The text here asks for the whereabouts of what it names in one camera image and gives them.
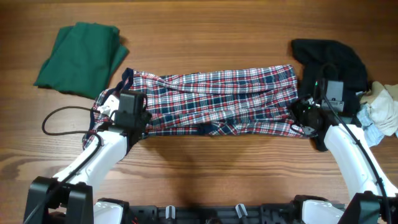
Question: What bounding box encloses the plaid red navy shirt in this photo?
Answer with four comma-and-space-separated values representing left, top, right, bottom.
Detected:
89, 65, 300, 138

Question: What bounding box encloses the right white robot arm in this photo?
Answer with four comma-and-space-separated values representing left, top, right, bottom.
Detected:
290, 100, 397, 223

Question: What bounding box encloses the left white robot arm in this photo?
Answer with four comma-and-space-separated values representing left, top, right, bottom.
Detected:
24, 90, 152, 223

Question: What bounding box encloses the black garment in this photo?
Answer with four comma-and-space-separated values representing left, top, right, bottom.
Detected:
291, 39, 369, 152

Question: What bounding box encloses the beige crumpled garment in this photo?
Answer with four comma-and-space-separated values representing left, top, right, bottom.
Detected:
360, 80, 398, 137

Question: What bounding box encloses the white crumpled garment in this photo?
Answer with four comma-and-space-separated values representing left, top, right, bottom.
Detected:
357, 103, 397, 147

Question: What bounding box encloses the folded green cloth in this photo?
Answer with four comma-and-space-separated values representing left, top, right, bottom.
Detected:
34, 22, 129, 99

